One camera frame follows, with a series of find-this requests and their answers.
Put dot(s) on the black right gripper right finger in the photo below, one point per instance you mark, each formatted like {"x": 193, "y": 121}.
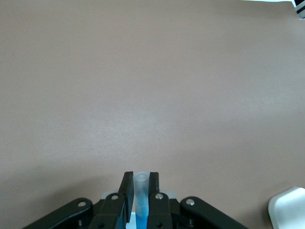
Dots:
{"x": 162, "y": 212}

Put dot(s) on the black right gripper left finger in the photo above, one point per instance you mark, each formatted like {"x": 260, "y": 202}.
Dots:
{"x": 112, "y": 210}

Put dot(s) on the blue marker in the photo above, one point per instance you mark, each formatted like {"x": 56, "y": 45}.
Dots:
{"x": 141, "y": 210}

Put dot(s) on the white desk stand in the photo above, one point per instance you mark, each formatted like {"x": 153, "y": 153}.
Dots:
{"x": 289, "y": 210}

